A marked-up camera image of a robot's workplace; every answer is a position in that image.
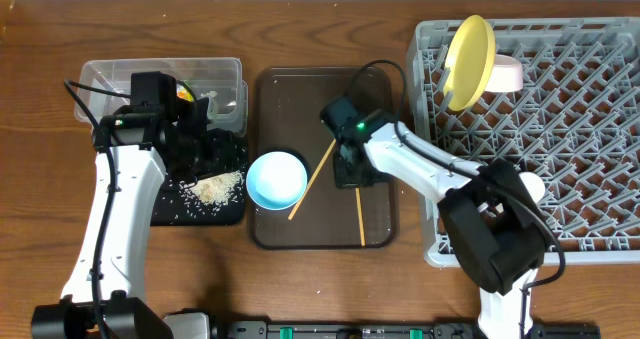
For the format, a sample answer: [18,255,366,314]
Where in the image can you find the wooden chopstick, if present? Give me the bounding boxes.
[287,139,336,221]
[355,188,366,247]

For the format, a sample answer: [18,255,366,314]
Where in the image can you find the rice food waste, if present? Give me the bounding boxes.
[179,170,244,216]

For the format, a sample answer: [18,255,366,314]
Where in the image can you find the pandan cake wrapper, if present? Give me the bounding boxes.
[176,84,195,102]

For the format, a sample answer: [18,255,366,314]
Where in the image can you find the light blue bowl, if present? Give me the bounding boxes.
[246,151,308,211]

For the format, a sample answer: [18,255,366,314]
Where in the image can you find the yellow plate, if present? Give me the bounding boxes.
[443,15,496,111]

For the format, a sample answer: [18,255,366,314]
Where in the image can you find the pink white bowl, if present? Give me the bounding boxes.
[485,54,524,93]

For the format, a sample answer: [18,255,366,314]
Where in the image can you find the pale green cup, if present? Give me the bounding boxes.
[519,172,546,203]

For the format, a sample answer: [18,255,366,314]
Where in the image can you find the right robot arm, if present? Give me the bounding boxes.
[320,109,554,338]

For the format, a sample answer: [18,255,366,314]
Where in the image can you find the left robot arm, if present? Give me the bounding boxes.
[31,93,237,338]

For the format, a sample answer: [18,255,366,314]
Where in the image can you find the grey dishwasher rack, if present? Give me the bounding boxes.
[407,17,639,265]

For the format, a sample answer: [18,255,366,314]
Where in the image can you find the black tray bin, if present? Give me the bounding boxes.
[149,128,250,228]

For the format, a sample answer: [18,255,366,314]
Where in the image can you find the brown serving tray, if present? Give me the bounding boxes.
[248,67,398,250]

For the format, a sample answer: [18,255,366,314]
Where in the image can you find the clear plastic bin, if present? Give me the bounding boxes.
[77,57,248,136]

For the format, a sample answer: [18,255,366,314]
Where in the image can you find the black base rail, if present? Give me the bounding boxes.
[209,312,601,339]

